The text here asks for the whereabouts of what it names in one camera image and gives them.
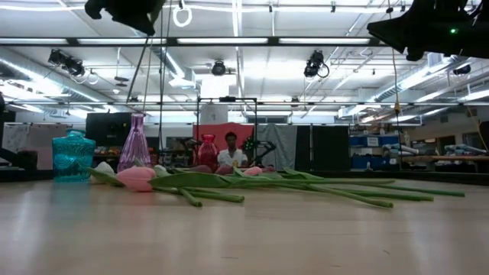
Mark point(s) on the grey cloth backdrop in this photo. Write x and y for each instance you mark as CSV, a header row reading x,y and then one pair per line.
x,y
282,147

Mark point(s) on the black metal stand frame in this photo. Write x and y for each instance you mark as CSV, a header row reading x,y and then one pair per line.
x,y
227,99

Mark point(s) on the black panel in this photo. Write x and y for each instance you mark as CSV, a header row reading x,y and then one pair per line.
x,y
330,149

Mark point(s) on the purple glass vase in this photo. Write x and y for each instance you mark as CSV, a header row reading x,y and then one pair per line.
x,y
134,145

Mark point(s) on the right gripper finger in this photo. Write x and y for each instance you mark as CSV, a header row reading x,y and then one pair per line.
x,y
393,32

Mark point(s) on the teal glass vase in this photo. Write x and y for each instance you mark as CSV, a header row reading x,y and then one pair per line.
x,y
72,156

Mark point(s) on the overhead light bar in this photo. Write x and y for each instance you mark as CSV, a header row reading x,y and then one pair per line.
x,y
273,41

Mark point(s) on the red glass vase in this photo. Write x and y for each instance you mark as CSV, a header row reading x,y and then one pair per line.
x,y
208,153

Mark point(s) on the wooden workbench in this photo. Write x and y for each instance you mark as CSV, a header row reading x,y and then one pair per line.
x,y
443,157

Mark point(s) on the person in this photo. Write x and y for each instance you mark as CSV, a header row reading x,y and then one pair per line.
x,y
232,156

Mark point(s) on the blue storage bin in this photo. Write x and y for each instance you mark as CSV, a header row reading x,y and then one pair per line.
x,y
361,141
374,163

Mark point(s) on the black ceiling-mounted camera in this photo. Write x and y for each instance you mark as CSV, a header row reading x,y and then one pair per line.
x,y
218,68
67,63
314,65

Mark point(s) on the black background robot arm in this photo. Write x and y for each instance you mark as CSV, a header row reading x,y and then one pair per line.
x,y
263,148

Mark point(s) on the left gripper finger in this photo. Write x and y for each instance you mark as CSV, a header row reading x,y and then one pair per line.
x,y
141,17

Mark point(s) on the red cloth backdrop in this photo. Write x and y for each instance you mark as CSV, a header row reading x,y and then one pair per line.
x,y
241,131

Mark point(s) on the white artificial tulip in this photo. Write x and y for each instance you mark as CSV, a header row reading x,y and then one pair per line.
x,y
103,169

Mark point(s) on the whiteboard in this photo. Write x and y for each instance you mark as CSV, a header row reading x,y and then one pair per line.
x,y
38,145

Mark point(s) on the pink artificial tulip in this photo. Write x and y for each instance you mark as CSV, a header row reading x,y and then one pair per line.
x,y
135,178

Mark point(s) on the black monitor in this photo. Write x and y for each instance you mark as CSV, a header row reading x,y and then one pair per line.
x,y
107,130

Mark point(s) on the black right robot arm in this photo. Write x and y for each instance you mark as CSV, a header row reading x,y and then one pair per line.
x,y
482,38

